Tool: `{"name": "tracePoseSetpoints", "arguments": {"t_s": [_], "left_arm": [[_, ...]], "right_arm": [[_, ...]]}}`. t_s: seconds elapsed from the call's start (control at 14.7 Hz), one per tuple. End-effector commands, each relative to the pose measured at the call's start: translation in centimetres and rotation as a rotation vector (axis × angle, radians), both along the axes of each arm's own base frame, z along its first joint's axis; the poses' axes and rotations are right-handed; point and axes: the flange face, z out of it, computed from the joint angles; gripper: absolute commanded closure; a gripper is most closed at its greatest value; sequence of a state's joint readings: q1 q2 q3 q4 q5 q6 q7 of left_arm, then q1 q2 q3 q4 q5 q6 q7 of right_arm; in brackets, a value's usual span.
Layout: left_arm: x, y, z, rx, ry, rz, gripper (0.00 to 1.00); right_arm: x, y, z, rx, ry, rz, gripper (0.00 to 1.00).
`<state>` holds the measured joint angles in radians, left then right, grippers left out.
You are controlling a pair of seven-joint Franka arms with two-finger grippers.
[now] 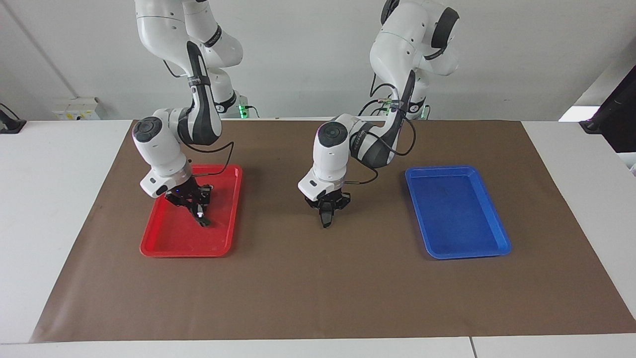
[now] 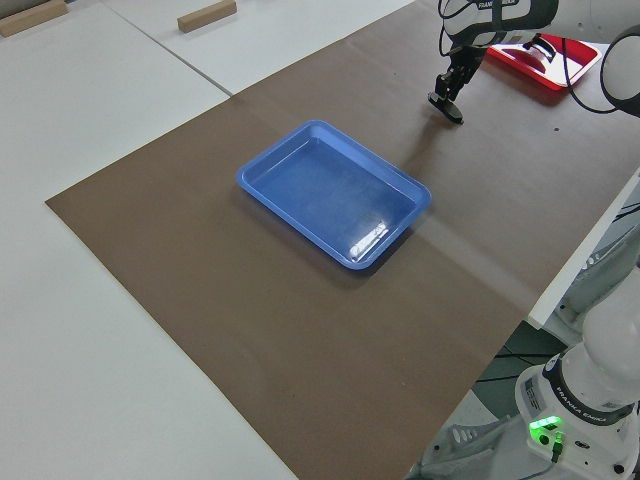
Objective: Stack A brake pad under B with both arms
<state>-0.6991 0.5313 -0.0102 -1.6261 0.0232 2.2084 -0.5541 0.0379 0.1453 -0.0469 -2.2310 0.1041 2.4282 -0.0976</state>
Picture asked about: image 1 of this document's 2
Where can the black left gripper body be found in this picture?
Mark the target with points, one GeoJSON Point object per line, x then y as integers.
{"type": "Point", "coordinates": [328, 200]}

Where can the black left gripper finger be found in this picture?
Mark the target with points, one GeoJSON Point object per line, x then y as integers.
{"type": "Point", "coordinates": [331, 214]}
{"type": "Point", "coordinates": [323, 215]}

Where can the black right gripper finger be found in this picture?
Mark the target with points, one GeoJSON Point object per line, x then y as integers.
{"type": "Point", "coordinates": [194, 208]}
{"type": "Point", "coordinates": [205, 205]}

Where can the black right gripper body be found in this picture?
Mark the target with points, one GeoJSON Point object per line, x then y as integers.
{"type": "Point", "coordinates": [186, 194]}

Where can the small dark brake pad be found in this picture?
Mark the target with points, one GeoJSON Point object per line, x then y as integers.
{"type": "Point", "coordinates": [326, 225]}

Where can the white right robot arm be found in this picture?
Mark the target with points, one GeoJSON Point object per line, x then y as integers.
{"type": "Point", "coordinates": [154, 149]}

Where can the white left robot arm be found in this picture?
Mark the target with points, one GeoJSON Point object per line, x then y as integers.
{"type": "Point", "coordinates": [330, 154]}

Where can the red plastic tray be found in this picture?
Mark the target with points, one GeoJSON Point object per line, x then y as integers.
{"type": "Point", "coordinates": [169, 233]}

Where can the brown paper table mat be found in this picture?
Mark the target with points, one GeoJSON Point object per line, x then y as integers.
{"type": "Point", "coordinates": [323, 288]}

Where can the blue plastic tray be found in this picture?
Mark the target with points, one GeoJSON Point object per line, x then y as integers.
{"type": "Point", "coordinates": [457, 214]}

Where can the large black background equipment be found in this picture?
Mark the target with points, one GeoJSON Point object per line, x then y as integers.
{"type": "Point", "coordinates": [616, 114]}

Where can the white wall socket box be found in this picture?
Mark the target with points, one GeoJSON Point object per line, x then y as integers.
{"type": "Point", "coordinates": [77, 109]}

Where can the small black clamp mount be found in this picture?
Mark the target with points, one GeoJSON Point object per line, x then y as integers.
{"type": "Point", "coordinates": [10, 123]}

